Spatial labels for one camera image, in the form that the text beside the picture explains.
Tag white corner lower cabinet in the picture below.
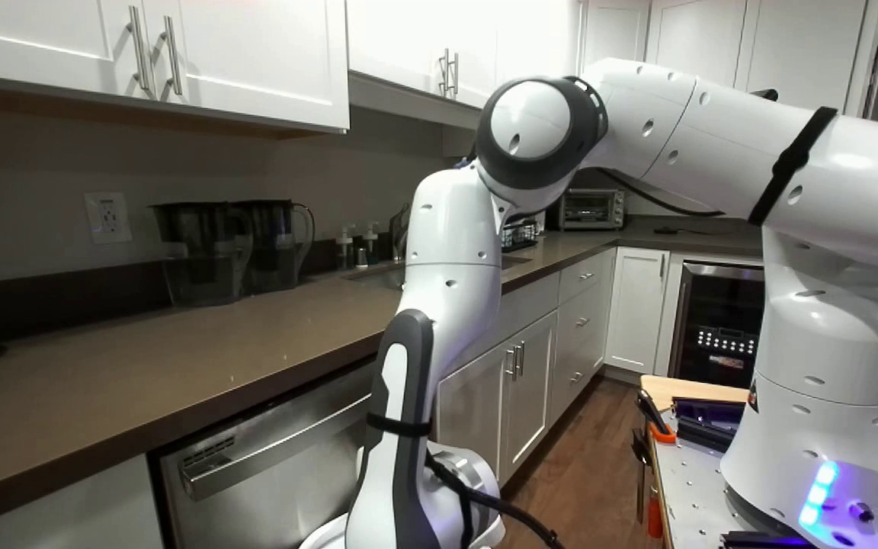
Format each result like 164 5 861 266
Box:
549 244 675 425

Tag black box on table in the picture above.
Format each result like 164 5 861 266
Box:
670 392 751 450

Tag white upper cabinet small handles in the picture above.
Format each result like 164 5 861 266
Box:
344 0 586 130

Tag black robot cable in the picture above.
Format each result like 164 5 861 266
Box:
419 450 566 549

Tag small soap bottle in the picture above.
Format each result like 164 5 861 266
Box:
336 226 360 272

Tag stainless steel dishwasher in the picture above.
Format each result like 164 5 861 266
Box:
145 364 378 549

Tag orange handled tool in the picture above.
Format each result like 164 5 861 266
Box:
636 388 683 449

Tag black wine cooler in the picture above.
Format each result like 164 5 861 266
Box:
666 256 768 391

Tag wooden board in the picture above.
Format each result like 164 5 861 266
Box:
636 372 752 413

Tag silver cabinet handle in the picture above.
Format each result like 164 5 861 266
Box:
149 11 189 104
113 4 152 101

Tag silver toaster oven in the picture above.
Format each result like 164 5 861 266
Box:
553 186 629 236

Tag narrow white lower cabinet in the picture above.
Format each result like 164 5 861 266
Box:
0 450 164 549

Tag white wall outlet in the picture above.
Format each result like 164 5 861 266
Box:
82 189 134 248

